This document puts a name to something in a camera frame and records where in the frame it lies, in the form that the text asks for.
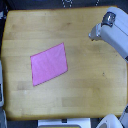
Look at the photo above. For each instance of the pink cloth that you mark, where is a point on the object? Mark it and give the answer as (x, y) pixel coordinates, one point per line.
(48, 64)

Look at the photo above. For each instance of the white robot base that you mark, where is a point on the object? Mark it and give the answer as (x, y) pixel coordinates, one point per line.
(111, 121)

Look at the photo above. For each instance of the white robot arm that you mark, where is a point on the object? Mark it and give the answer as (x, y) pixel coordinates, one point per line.
(109, 32)

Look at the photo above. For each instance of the white label strip bottom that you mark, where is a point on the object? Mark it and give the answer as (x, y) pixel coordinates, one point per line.
(81, 122)

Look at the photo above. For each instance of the white object left edge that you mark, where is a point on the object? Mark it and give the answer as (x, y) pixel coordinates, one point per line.
(1, 86)

